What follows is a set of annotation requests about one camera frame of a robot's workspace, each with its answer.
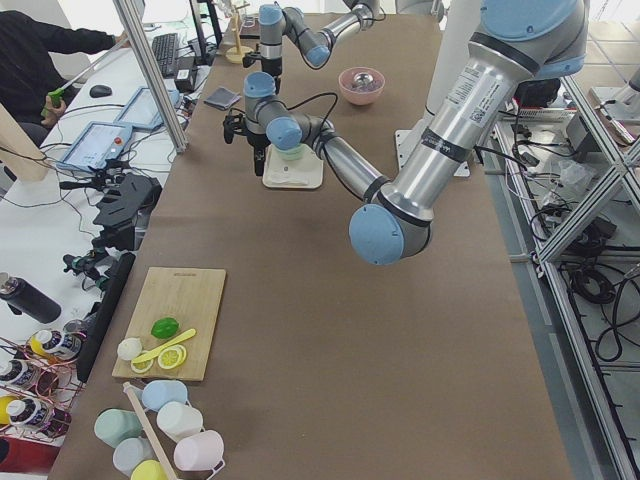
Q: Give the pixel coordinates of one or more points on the blue plastic cup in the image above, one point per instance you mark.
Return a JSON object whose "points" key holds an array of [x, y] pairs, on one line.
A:
{"points": [[158, 393]]}

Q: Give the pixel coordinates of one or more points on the person in black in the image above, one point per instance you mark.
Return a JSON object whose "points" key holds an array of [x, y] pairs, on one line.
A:
{"points": [[28, 74]]}

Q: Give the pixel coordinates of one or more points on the green lime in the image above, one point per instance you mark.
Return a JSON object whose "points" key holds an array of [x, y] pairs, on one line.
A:
{"points": [[165, 328]]}

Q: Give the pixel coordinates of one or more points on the green bowl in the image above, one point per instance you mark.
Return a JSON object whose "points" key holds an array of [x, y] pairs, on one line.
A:
{"points": [[291, 154]]}

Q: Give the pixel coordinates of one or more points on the lemon slice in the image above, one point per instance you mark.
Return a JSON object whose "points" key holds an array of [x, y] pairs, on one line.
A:
{"points": [[142, 366], [172, 357]]}

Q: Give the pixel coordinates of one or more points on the yellow plastic cup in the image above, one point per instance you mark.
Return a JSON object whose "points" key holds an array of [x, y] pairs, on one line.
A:
{"points": [[149, 470]]}

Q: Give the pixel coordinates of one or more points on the white plastic cup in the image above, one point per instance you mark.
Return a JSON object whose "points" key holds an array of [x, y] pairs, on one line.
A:
{"points": [[179, 421]]}

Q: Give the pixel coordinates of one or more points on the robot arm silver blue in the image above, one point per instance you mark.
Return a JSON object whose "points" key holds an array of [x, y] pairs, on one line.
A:
{"points": [[514, 42], [315, 47]]}

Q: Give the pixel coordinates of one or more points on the grey purple folded cloth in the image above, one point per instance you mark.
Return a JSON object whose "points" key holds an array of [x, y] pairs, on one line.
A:
{"points": [[222, 98]]}

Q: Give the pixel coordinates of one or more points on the pink plastic cup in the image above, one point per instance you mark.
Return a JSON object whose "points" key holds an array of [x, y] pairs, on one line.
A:
{"points": [[199, 452]]}

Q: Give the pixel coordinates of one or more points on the teach pendant tablet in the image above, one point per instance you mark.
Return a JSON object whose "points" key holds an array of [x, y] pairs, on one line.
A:
{"points": [[97, 144], [141, 111]]}

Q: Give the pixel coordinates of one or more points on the pink bowl with ice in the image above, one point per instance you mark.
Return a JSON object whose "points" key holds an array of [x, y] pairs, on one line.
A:
{"points": [[360, 98]]}

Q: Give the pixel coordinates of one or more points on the beige rabbit serving tray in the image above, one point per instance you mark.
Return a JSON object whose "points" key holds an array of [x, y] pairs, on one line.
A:
{"points": [[303, 174]]}

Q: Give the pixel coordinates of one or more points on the copper wire bottle rack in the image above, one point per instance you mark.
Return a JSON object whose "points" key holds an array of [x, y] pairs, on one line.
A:
{"points": [[39, 385]]}

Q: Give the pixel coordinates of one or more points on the bamboo cutting board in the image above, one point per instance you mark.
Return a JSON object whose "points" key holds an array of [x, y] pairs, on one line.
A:
{"points": [[175, 317]]}

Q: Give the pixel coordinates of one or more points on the green plastic cup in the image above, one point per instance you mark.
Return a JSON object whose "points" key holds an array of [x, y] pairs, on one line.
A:
{"points": [[113, 426]]}

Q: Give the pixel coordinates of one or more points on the yellow plastic knife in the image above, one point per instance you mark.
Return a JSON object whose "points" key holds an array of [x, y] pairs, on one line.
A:
{"points": [[152, 354]]}

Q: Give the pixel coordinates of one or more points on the wooden mug tree stand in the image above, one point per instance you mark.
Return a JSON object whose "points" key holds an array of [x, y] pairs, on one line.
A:
{"points": [[233, 11]]}

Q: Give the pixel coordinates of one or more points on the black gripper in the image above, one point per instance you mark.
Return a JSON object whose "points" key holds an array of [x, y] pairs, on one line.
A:
{"points": [[270, 67], [257, 141]]}

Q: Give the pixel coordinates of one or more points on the aluminium frame post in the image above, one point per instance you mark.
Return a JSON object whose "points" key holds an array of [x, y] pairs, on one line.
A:
{"points": [[132, 25]]}

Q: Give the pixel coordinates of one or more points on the black computer mouse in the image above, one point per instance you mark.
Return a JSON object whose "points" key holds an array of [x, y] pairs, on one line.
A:
{"points": [[100, 91]]}

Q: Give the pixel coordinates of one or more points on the white garlic bulb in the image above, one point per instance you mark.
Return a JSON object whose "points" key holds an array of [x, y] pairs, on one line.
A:
{"points": [[129, 348]]}

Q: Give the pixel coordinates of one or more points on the black water bottle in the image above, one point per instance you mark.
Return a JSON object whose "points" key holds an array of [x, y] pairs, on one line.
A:
{"points": [[24, 298]]}

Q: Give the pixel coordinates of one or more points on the black keyboard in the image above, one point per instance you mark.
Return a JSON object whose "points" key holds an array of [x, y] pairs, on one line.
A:
{"points": [[164, 48]]}

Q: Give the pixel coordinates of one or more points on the grey plastic cup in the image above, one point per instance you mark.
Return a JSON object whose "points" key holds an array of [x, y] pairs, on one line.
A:
{"points": [[130, 452]]}

